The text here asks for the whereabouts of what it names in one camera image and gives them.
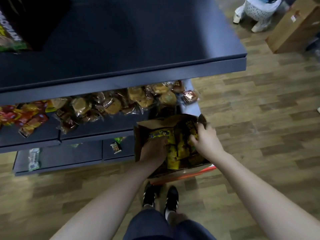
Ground person's left hand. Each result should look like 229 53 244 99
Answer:
139 137 169 171

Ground person's right hand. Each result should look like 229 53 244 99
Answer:
189 122 226 161

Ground brown cardboard box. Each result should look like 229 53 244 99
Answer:
133 113 217 186

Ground pile of yellow snacks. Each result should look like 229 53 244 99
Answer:
147 119 201 171

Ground dark blue metal shelf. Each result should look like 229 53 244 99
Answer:
0 0 248 176

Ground person's left forearm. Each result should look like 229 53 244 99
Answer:
50 162 151 240

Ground person's right forearm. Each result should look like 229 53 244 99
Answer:
212 151 320 240

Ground person's left shoe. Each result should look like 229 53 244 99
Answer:
142 181 156 208

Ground person's shoe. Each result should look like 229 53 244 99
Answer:
142 181 156 208
163 186 179 221

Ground person's right shoe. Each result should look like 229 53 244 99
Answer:
163 186 179 221

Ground person's right leg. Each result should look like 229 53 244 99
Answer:
167 212 188 226

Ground small red white sachet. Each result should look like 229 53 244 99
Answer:
110 142 122 155

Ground red label pastry packet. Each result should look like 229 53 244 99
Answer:
181 89 199 105

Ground pile of wrapped buns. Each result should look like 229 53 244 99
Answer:
50 81 186 134

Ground dark blue shorts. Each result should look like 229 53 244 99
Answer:
122 209 217 240

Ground white green label packet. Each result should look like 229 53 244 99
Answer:
28 148 41 171

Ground pile of red orange packets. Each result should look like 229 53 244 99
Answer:
0 99 54 138

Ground sealed brown shipping carton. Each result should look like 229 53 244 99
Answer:
265 0 320 54

